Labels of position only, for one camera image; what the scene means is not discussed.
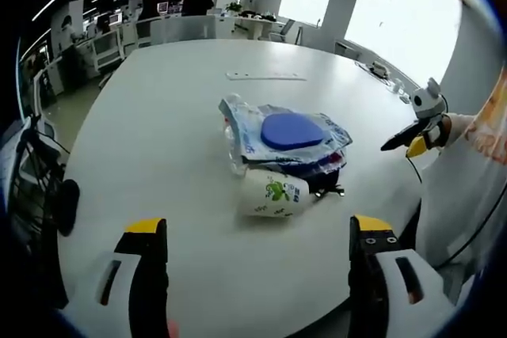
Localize red blue plastic packet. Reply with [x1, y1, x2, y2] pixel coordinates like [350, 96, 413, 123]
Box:
[316, 150, 349, 175]

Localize clear plastic wrapper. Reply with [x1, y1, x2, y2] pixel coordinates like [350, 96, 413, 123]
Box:
[221, 120, 254, 178]

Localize black office chair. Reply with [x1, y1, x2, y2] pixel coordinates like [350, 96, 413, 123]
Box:
[3, 116, 81, 311]

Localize blue rounded lid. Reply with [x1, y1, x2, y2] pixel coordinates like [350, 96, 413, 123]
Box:
[260, 112, 327, 150]

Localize white flat table strip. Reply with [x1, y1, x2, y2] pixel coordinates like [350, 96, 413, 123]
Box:
[225, 71, 308, 82]

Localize small white table items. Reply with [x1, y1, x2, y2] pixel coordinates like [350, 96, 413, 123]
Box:
[390, 78, 413, 104]

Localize white device with cable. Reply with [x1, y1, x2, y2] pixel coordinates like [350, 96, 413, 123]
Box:
[356, 59, 393, 80]

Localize white partition counter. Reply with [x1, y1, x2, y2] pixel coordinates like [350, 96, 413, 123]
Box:
[136, 13, 238, 46]

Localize white round side table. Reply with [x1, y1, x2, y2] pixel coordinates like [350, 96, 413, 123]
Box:
[233, 15, 287, 41]

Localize black binder clip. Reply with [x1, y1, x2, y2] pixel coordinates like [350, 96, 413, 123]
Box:
[307, 173, 345, 199]

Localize white bottle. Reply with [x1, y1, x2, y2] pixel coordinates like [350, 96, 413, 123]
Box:
[238, 168, 311, 218]

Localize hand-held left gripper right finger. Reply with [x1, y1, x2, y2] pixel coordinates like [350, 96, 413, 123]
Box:
[348, 214, 456, 338]

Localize grey office chair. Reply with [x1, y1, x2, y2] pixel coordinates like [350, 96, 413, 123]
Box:
[270, 19, 303, 45]

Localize black cable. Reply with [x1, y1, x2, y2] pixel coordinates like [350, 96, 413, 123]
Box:
[404, 154, 424, 193]
[435, 195, 494, 270]

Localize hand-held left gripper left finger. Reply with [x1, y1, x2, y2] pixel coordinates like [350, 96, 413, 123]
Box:
[65, 218, 172, 338]

